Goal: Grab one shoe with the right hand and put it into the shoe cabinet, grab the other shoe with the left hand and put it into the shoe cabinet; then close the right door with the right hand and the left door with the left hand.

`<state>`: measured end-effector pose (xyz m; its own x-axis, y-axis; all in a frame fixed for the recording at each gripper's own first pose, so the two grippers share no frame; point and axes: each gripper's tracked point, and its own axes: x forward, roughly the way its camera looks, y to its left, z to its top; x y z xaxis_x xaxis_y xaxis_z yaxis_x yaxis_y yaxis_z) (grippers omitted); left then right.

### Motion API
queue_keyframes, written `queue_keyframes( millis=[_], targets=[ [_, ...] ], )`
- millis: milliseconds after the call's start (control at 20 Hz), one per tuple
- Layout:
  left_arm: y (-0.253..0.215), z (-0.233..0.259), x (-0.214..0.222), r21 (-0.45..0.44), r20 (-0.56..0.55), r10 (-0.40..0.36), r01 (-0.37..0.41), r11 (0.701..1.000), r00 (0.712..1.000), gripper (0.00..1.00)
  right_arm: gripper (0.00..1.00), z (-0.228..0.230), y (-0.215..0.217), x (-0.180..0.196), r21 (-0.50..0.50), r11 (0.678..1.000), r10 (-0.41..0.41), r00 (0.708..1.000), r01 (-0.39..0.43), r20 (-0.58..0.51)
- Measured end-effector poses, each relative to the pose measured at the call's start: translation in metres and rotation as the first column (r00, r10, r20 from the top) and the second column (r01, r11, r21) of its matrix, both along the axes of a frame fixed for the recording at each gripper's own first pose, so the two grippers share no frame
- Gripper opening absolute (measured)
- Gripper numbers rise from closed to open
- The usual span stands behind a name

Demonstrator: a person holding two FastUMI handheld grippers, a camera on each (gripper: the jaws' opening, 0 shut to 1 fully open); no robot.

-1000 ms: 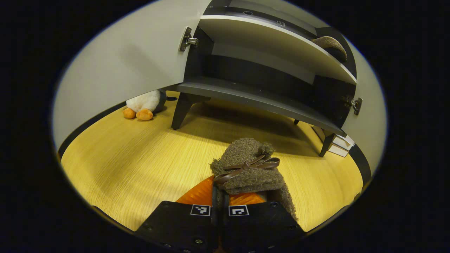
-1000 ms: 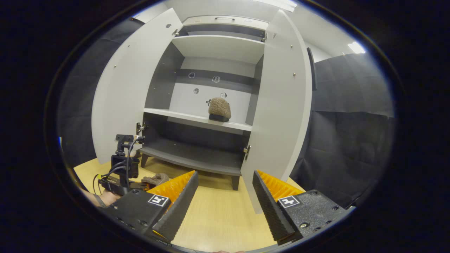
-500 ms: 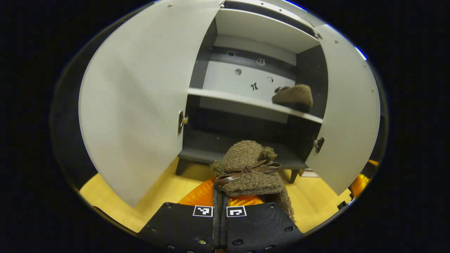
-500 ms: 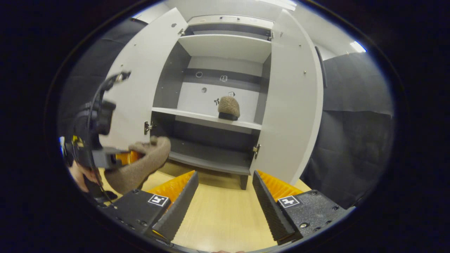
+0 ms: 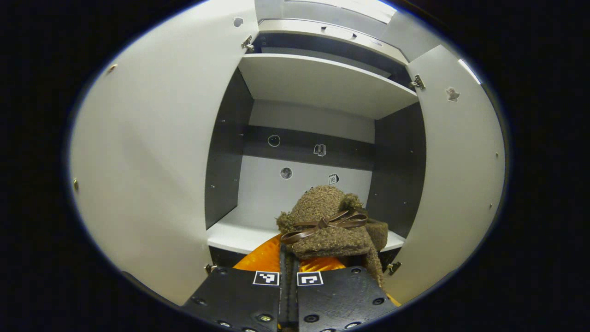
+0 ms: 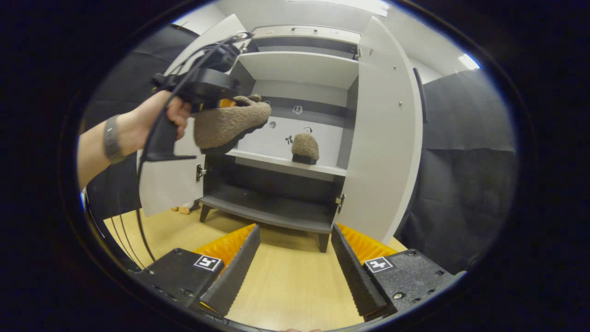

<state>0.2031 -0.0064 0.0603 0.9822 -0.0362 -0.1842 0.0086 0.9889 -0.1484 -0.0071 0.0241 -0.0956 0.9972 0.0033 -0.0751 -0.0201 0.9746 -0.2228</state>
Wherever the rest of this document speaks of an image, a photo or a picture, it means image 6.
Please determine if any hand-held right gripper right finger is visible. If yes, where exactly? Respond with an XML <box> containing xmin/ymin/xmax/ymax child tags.
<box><xmin>331</xmin><ymin>224</ymin><xmax>457</xmax><ymax>322</ymax></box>

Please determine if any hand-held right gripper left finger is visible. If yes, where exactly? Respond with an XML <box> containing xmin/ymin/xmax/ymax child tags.
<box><xmin>134</xmin><ymin>224</ymin><xmax>261</xmax><ymax>319</ymax></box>

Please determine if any brown fluffy shoe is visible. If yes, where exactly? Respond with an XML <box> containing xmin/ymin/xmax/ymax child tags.
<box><xmin>291</xmin><ymin>133</ymin><xmax>320</xmax><ymax>166</ymax></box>
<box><xmin>194</xmin><ymin>94</ymin><xmax>272</xmax><ymax>155</ymax></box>

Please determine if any white grey shoe cabinet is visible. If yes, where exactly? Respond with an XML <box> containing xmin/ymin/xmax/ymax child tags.
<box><xmin>198</xmin><ymin>25</ymin><xmax>362</xmax><ymax>253</ymax></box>

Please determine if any white shoe cabinet door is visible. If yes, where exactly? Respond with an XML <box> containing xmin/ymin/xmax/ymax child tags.
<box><xmin>339</xmin><ymin>17</ymin><xmax>424</xmax><ymax>245</ymax></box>
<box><xmin>137</xmin><ymin>14</ymin><xmax>247</xmax><ymax>218</ymax></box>

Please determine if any black backdrop cloth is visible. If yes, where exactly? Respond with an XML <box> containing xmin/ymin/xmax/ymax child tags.
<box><xmin>396</xmin><ymin>69</ymin><xmax>517</xmax><ymax>275</ymax></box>
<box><xmin>81</xmin><ymin>24</ymin><xmax>199</xmax><ymax>222</ymax></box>

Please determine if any grey wrist band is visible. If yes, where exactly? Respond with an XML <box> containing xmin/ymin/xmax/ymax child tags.
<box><xmin>103</xmin><ymin>115</ymin><xmax>126</xmax><ymax>165</ymax></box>

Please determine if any long ceiling light panel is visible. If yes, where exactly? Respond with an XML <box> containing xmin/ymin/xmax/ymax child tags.
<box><xmin>286</xmin><ymin>0</ymin><xmax>390</xmax><ymax>17</ymax></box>

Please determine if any small ceiling light panel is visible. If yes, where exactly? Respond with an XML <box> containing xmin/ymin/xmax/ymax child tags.
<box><xmin>459</xmin><ymin>53</ymin><xmax>481</xmax><ymax>71</ymax></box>

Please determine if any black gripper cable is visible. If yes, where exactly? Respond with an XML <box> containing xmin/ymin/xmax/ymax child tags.
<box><xmin>111</xmin><ymin>31</ymin><xmax>253</xmax><ymax>273</ymax></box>

